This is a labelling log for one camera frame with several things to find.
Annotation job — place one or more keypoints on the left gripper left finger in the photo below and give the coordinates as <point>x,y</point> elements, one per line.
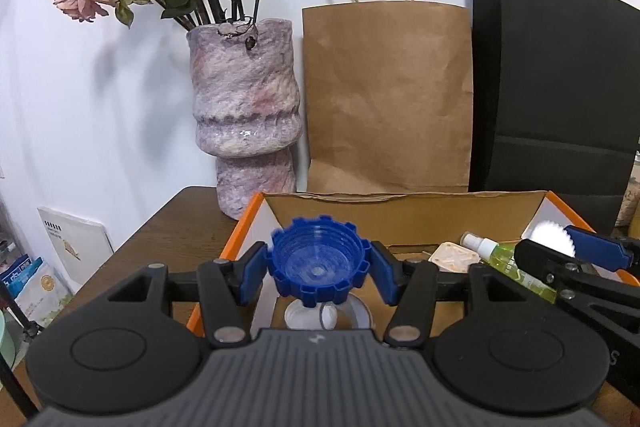
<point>217,279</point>

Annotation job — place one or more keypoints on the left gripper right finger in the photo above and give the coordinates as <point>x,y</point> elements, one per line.
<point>414,282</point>

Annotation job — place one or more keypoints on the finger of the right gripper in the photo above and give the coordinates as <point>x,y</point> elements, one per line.
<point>560,272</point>
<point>608,253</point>

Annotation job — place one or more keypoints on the white serrated cap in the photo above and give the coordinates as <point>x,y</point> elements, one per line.
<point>553,236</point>

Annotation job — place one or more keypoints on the white square adapter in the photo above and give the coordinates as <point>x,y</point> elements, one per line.
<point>454,258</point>

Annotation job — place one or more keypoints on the green spray bottle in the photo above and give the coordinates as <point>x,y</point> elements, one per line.
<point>501,257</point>

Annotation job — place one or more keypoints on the blue plastic jar lid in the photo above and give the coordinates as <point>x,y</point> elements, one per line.
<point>318,260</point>

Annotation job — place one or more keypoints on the clear food container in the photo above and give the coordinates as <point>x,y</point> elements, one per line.
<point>631,197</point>

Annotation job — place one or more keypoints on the red cardboard box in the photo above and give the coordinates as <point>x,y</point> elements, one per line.
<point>409,225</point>

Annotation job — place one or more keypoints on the white booklet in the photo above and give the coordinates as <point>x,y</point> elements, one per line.
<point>82,245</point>

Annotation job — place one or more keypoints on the black paper bag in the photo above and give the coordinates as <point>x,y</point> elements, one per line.
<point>556,101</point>

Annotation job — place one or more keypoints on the blue white package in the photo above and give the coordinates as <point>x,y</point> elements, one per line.
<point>37,290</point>

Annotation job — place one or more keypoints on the brown paper bag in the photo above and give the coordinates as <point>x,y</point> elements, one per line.
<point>389,97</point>

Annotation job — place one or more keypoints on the purple marbled vase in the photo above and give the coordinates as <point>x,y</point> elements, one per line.
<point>246,107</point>

